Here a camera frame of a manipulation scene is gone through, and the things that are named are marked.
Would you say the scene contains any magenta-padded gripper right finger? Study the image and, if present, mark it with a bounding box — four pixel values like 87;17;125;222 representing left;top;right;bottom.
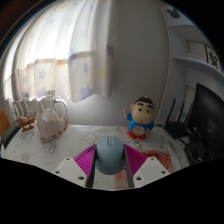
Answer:
123;143;171;189

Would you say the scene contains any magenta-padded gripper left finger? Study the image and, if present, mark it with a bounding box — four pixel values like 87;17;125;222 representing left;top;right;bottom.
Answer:
53;144;98;189

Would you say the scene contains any light blue computer mouse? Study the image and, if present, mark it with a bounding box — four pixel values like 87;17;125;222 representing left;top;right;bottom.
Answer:
94;134;128;176

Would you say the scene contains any white cartoon-print tablecloth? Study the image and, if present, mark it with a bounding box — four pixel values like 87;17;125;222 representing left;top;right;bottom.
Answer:
0;123;191;191

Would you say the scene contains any black router with antennas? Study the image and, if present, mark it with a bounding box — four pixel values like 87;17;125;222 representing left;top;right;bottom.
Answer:
164;97;194;139

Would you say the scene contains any large white conch shell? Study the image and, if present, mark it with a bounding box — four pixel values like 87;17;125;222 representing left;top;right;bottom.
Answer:
35;95;69;144

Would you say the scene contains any cartoon boy figurine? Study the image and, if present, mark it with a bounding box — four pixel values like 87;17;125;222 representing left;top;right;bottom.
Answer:
123;95;157;140

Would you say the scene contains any wooden model sailing ship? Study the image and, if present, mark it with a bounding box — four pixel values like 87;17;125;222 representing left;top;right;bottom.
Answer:
12;98;37;132

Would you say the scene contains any black computer monitor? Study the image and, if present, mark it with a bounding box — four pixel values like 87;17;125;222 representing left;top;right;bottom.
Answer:
184;83;224;166

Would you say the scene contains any brown wooden chair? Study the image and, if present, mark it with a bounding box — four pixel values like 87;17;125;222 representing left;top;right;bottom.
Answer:
0;109;11;137

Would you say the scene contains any white star-print curtain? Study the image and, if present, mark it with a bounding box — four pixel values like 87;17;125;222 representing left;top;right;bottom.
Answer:
3;0;116;111

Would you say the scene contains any white wall shelf unit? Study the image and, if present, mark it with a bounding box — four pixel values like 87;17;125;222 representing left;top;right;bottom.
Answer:
161;4;224;84

